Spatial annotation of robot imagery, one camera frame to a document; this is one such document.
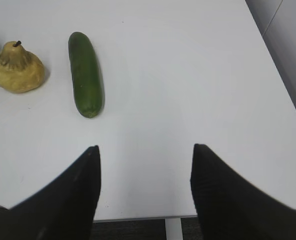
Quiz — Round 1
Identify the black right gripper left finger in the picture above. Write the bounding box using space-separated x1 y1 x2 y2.
0 146 101 240

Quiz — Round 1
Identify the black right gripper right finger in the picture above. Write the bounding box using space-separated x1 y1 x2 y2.
190 144 296 240

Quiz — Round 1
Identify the green cucumber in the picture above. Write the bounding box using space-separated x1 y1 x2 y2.
68 32 105 119

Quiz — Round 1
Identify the yellow pear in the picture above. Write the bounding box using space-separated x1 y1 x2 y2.
0 40 45 94

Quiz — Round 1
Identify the white table leg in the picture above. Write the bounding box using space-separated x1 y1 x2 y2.
165 218 183 240

